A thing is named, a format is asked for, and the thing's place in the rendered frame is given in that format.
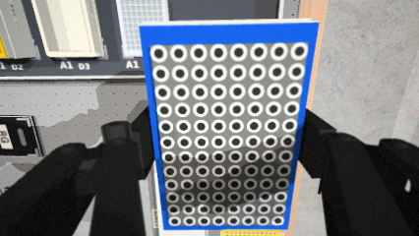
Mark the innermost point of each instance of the grey base plate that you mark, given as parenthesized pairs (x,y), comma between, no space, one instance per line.
(72,111)

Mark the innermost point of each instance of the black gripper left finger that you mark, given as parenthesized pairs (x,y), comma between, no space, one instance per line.
(53,197)

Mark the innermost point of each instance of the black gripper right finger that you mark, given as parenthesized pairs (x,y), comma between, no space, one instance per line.
(356,198)

